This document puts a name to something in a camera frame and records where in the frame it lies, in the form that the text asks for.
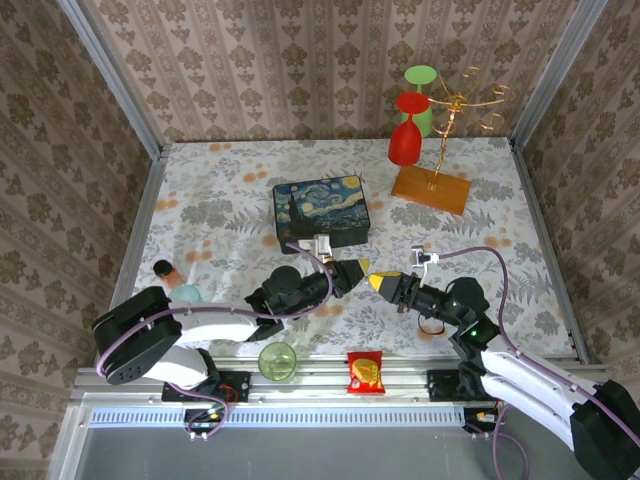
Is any starry night tin box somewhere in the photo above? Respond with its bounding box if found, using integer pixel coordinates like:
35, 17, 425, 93
272, 174, 373, 255

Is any clear green plastic cup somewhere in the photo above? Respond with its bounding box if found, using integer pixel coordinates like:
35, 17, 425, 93
257, 341, 299, 385

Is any red snack packet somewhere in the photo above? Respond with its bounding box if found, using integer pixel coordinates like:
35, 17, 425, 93
346, 350, 387, 396

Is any floral tablecloth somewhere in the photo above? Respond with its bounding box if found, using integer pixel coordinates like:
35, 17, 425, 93
115, 137, 576, 359

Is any red plastic wine glass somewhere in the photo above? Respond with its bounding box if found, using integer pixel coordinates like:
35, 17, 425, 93
387, 91, 431, 167

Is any green plastic wine glass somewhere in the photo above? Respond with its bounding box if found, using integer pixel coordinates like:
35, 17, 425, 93
402, 64, 439, 139

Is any thin black wire loop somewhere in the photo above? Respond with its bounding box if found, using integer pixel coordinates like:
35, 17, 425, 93
417, 319, 448, 339

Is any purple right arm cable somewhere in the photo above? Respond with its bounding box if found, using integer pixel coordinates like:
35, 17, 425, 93
438, 247, 640, 480

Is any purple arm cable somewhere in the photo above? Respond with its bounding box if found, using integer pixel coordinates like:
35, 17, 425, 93
438, 247, 640, 480
95, 241, 335, 441

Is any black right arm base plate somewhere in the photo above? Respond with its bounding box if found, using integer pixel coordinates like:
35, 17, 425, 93
426, 368, 501, 402

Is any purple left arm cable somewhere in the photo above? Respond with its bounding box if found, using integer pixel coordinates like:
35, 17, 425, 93
95, 241, 335, 441

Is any aluminium frame front rail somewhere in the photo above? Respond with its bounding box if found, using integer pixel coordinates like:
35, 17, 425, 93
69, 355, 619, 407

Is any gold wire rack wooden base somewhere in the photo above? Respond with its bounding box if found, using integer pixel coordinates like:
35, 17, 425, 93
391, 64, 519, 217

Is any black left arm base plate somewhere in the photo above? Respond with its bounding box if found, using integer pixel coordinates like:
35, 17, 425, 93
162, 368, 252, 403

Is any white slotted cable duct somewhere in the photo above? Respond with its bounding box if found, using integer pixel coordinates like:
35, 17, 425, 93
87, 406, 467, 429

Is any aluminium frame corner post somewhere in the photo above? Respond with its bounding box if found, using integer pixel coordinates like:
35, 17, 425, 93
509, 0, 609, 151
57, 0, 167, 161

